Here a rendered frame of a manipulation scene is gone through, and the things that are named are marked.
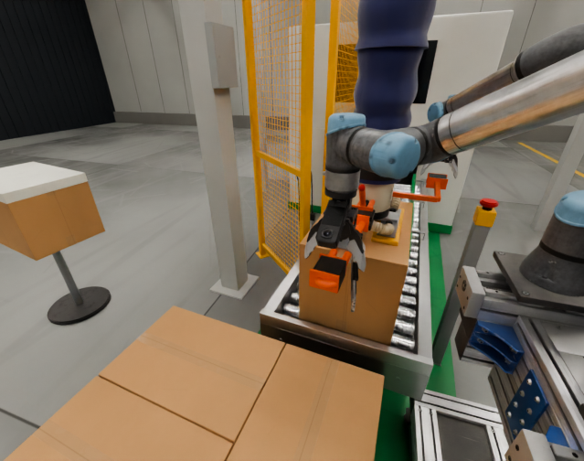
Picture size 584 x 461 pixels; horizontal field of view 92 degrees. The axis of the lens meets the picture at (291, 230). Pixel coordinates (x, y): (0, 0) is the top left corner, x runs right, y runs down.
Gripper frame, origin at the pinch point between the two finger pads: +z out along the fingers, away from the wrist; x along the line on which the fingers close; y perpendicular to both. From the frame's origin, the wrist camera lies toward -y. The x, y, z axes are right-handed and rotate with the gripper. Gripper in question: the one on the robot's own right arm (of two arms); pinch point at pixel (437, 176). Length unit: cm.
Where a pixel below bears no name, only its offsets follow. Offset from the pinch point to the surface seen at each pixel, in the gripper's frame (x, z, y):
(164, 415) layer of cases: -72, 56, 115
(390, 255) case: -13, 15, 54
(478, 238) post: 21.7, 23.3, 10.4
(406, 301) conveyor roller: -3, 56, 27
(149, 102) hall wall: -976, 36, -724
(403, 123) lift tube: -17.5, -27.6, 36.1
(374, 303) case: -16, 35, 59
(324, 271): -27, 0, 93
